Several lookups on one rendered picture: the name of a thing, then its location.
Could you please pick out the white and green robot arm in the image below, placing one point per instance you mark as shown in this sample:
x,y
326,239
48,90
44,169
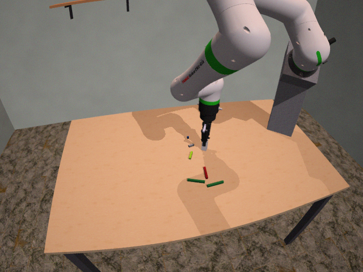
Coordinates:
x,y
244,38

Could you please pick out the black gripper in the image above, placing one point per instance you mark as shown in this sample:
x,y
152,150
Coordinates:
x,y
206,124

